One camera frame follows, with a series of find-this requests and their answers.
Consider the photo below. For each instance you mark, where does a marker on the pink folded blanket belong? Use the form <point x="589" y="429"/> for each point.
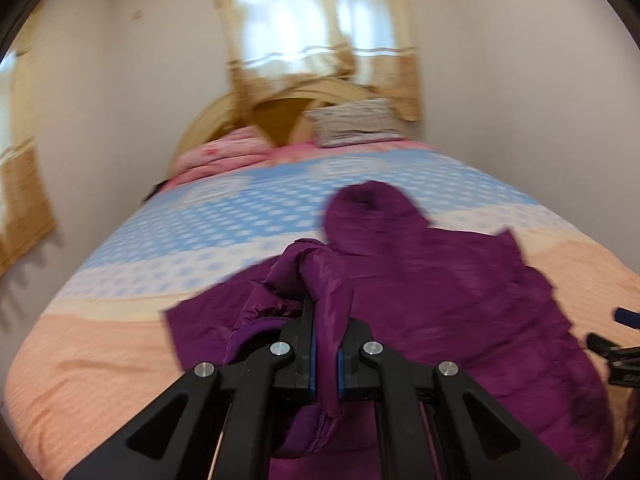
<point x="225" y="155"/>

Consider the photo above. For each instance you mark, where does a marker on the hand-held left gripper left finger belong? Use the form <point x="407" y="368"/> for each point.
<point x="312" y="357"/>

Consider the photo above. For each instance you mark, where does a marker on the patterned bed sheet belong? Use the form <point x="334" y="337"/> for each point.
<point x="200" y="210"/>

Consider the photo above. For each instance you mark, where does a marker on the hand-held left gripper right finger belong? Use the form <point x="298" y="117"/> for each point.
<point x="341" y="375"/>

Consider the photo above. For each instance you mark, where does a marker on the purple puffer jacket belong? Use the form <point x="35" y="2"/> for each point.
<point x="450" y="285"/>

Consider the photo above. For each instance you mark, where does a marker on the wooden headboard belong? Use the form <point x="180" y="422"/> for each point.
<point x="275" y="115"/>

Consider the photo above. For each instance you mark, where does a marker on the striped pillow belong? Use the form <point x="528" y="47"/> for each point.
<point x="350" y="122"/>

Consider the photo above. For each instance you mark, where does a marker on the beige window curtain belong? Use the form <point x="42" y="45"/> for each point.
<point x="25" y="200"/>
<point x="400" y="85"/>

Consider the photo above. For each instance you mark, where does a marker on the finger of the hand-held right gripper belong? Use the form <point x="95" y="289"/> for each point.
<point x="627" y="317"/>
<point x="602" y="344"/>

